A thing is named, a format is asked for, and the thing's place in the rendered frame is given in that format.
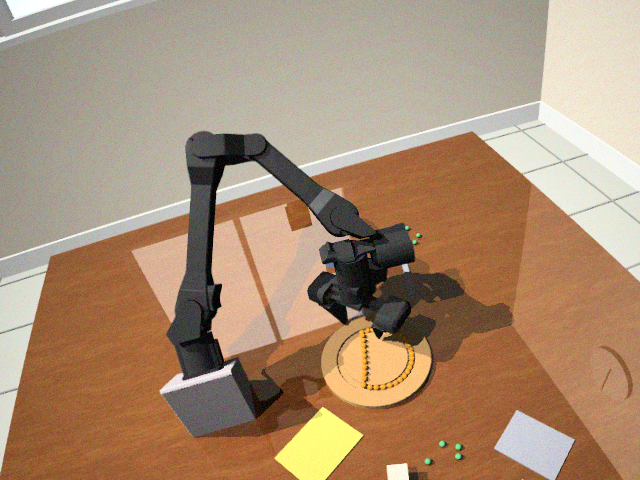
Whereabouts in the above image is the white flat bar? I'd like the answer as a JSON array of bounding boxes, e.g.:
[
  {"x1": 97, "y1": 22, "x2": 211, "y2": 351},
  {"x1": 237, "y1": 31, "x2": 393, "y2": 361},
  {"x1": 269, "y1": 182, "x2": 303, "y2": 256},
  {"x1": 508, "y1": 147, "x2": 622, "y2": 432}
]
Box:
[{"x1": 401, "y1": 264, "x2": 415, "y2": 295}]

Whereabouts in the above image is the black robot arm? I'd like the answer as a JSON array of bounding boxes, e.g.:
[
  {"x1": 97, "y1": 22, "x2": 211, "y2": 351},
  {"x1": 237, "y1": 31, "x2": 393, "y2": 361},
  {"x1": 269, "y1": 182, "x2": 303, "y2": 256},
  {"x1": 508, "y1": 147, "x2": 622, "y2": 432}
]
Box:
[{"x1": 166, "y1": 130, "x2": 415, "y2": 381}]

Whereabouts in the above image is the pale yellow rectangular card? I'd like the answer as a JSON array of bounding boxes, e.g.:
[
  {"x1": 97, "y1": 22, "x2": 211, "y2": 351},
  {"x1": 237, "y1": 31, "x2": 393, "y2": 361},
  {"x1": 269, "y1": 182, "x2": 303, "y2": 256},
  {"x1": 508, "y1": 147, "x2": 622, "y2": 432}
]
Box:
[{"x1": 274, "y1": 407, "x2": 363, "y2": 480}]

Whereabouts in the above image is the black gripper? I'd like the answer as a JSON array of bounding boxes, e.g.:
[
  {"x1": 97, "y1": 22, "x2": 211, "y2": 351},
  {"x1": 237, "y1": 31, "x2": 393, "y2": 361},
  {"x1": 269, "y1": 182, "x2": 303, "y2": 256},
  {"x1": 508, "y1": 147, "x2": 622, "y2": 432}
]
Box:
[{"x1": 307, "y1": 268, "x2": 411, "y2": 339}]

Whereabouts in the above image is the white rectangular sheet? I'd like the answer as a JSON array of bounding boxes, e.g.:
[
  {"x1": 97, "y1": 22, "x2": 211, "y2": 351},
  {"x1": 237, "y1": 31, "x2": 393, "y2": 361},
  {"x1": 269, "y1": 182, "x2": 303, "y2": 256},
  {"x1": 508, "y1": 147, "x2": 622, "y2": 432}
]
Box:
[{"x1": 494, "y1": 410, "x2": 575, "y2": 480}]

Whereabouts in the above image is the tan round board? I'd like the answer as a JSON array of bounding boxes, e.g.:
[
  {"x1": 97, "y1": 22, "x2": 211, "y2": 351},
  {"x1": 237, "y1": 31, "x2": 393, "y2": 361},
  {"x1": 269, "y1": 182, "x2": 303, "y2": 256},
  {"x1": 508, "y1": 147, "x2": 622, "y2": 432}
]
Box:
[{"x1": 321, "y1": 315, "x2": 432, "y2": 409}]

